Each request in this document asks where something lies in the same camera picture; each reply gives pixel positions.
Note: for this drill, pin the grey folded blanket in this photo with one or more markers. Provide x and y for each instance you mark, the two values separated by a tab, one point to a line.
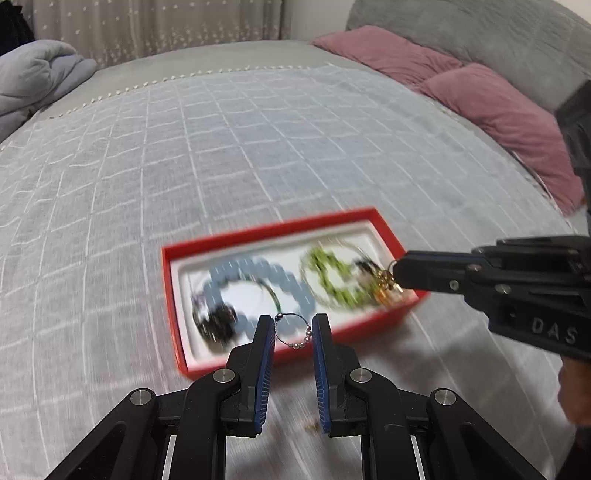
36	75

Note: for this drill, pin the grey upholstered headboard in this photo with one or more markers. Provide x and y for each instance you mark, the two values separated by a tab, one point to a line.
541	47

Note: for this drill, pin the red jewelry box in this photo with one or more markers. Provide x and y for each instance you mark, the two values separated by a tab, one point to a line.
322	264

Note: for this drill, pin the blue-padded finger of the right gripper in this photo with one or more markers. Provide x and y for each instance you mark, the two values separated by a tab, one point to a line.
436	278
440	260

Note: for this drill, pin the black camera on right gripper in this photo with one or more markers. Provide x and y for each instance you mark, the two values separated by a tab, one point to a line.
574	120

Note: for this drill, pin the black garment by curtain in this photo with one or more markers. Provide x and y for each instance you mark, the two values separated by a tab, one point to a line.
14	29

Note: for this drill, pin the gold flower brooch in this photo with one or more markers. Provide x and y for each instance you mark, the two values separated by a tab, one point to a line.
387	291

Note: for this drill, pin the person's right hand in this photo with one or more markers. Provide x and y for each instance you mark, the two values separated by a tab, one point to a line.
575	391

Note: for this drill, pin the pink pillow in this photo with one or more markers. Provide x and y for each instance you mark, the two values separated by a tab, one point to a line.
390	54
516	123

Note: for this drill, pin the green bead bracelet black flower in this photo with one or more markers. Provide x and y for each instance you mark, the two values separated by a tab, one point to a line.
218	324

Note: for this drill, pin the grey checked bedspread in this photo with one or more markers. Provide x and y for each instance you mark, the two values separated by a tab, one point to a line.
88	201

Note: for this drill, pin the grey dotted curtain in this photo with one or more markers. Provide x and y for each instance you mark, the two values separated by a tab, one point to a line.
116	31

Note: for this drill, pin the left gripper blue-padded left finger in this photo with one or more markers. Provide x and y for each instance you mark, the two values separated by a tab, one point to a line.
231	401

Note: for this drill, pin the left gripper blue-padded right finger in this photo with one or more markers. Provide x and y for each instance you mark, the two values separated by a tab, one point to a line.
354	401

